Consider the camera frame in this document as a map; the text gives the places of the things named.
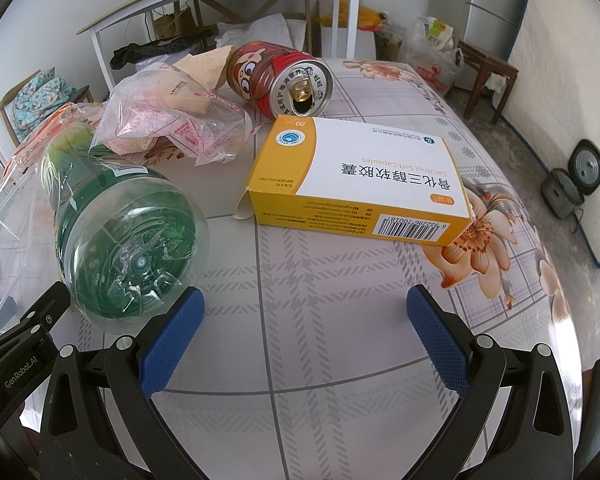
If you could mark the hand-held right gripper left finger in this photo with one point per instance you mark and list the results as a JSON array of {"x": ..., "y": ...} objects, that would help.
[{"x": 175, "y": 345}]

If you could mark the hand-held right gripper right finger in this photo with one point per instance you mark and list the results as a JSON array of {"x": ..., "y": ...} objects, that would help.
[{"x": 440, "y": 345}]

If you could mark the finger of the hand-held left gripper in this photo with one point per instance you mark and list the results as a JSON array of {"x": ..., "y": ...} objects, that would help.
[{"x": 40, "y": 315}]

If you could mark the green plastic bottle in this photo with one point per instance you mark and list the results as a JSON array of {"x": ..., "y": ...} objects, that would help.
[{"x": 130, "y": 240}]

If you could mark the beige paper towel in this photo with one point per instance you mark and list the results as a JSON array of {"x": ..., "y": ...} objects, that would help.
[{"x": 205, "y": 67}]

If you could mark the clear zip bag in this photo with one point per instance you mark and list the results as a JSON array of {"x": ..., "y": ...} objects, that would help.
[{"x": 10, "y": 240}]

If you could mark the floral tablecloth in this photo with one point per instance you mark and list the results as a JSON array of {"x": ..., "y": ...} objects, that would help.
[{"x": 305, "y": 285}]

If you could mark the yellow and white medicine box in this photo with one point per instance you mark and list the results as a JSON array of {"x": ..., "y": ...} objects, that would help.
[{"x": 360, "y": 175}]

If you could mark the wooden chair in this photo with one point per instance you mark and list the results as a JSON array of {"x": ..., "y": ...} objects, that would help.
[{"x": 7, "y": 105}]

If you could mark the floral cloth bundle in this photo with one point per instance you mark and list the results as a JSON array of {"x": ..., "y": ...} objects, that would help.
[{"x": 40, "y": 97}]

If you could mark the grey rice cooker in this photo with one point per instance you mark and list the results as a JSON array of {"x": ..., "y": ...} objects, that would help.
[{"x": 577, "y": 172}]

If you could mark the clear plastic bag with wrappers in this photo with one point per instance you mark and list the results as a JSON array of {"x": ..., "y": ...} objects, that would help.
[{"x": 150, "y": 110}]

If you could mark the red drink can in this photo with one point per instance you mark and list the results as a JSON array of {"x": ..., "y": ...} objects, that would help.
[{"x": 260, "y": 75}]

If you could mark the wooden stool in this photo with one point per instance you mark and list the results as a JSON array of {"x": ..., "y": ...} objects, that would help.
[{"x": 487, "y": 62}]

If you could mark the black plastic bag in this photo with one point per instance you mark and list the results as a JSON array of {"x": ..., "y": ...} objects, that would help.
[{"x": 150, "y": 50}]

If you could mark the white plastic bag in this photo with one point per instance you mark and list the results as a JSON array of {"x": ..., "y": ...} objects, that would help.
[{"x": 430, "y": 55}]

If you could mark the brown cardboard box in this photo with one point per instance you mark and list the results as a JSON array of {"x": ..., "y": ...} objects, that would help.
[{"x": 172, "y": 22}]

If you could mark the white cloth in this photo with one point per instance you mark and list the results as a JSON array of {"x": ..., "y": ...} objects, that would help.
[{"x": 260, "y": 30}]

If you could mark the yellow plush toy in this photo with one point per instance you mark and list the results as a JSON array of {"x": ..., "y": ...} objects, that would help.
[{"x": 367, "y": 17}]

